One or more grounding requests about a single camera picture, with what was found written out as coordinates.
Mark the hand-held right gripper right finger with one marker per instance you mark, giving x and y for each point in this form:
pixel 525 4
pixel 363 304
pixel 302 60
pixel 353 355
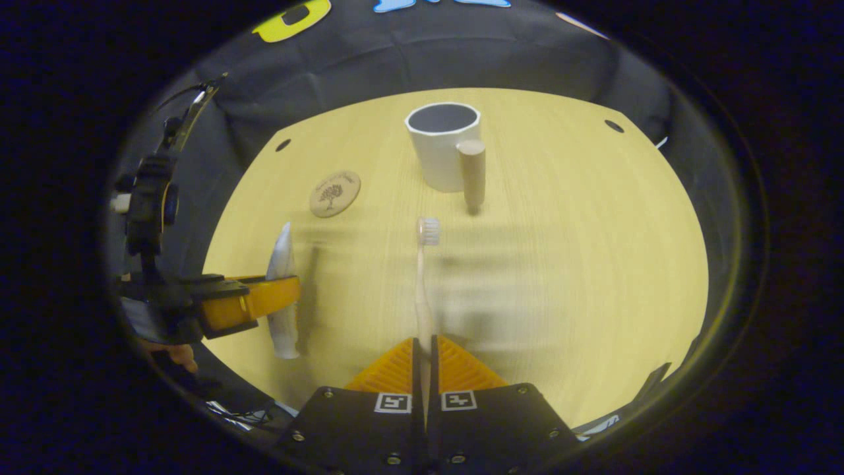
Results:
pixel 494 429

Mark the white toothpaste tube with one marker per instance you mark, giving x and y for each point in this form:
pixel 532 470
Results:
pixel 282 260

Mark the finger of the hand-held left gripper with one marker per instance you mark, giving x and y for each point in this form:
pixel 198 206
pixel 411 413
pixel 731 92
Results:
pixel 264 300

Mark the light wooden desktop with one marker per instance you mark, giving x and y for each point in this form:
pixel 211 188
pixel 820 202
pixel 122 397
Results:
pixel 560 264

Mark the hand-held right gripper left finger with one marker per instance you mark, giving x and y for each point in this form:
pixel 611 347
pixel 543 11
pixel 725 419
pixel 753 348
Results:
pixel 356 429

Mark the pale toothbrush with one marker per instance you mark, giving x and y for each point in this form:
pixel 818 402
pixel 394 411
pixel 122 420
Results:
pixel 422 290

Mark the black backdrop cloth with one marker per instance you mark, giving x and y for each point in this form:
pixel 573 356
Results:
pixel 395 59

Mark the round wooden coaster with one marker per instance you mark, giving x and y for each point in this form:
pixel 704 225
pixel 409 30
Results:
pixel 335 193

